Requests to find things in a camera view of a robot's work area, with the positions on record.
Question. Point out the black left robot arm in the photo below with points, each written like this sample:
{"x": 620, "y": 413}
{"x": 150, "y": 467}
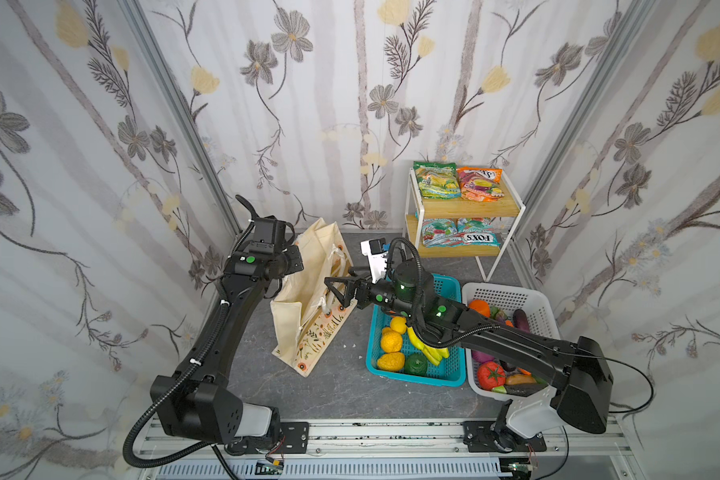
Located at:
{"x": 194, "y": 402}

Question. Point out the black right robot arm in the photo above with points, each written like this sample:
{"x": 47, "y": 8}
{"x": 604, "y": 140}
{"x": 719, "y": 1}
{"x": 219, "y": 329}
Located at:
{"x": 577, "y": 374}

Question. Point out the white wooden two-tier shelf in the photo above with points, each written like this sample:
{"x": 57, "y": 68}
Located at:
{"x": 417, "y": 209}

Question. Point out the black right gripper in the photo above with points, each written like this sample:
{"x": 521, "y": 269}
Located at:
{"x": 360, "y": 292}

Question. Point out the dark green cucumber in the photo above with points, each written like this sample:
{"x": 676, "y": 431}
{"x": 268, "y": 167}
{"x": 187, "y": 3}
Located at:
{"x": 523, "y": 390}

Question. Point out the green snack bag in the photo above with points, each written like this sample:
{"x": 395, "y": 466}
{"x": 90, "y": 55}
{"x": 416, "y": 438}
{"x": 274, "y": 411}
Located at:
{"x": 437, "y": 180}

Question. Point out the teal plastic basket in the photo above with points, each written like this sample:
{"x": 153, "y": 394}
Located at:
{"x": 450, "y": 373}

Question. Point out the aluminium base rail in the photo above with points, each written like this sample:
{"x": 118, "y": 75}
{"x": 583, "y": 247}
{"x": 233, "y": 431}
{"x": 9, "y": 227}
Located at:
{"x": 414, "y": 449}

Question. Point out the yellow orange fruit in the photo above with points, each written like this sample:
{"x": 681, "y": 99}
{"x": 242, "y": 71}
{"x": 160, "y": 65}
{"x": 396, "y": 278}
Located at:
{"x": 391, "y": 342}

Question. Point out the yellow bumpy citrus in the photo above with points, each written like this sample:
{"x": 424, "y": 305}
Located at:
{"x": 391, "y": 362}

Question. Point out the teal candy bag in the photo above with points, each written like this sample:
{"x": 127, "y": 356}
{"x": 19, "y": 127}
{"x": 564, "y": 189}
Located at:
{"x": 439, "y": 233}

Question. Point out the yellow lemon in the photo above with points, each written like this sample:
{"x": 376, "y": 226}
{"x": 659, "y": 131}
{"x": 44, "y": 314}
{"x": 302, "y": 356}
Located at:
{"x": 399, "y": 325}

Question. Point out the green bell pepper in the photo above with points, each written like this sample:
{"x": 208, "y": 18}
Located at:
{"x": 416, "y": 364}

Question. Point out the orange tangerine in white basket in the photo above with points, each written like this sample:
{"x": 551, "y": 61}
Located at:
{"x": 480, "y": 306}

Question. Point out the Fox's candy bag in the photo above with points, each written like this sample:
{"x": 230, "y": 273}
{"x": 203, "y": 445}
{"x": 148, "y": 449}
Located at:
{"x": 477, "y": 232}

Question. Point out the orange snack bag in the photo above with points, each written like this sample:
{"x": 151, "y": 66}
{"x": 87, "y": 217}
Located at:
{"x": 480, "y": 184}

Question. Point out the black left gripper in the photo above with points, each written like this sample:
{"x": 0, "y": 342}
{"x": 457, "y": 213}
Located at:
{"x": 293, "y": 261}

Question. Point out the purple onion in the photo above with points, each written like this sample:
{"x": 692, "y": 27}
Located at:
{"x": 481, "y": 357}

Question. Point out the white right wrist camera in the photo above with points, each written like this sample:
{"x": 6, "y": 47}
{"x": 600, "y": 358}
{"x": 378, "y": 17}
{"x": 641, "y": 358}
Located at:
{"x": 375, "y": 251}

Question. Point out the yellow banana bunch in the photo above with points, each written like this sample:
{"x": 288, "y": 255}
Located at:
{"x": 434, "y": 355}

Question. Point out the cream floral tote bag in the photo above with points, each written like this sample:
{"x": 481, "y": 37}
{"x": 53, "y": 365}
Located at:
{"x": 306, "y": 314}

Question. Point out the red tomato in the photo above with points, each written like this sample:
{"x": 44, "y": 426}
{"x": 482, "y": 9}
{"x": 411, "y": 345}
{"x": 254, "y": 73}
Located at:
{"x": 491, "y": 375}

